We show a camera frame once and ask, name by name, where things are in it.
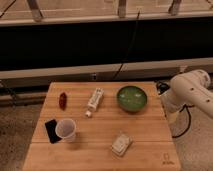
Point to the white tube with cap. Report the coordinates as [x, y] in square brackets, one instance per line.
[94, 101]

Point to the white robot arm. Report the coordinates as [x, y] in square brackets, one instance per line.
[188, 88]

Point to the translucent plastic cup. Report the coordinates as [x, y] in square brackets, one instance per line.
[66, 129]

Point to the dark red chili pepper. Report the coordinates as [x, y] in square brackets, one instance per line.
[63, 101]

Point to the black rectangular phone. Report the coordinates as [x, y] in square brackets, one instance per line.
[50, 128]

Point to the green bowl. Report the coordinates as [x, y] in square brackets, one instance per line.
[131, 98]

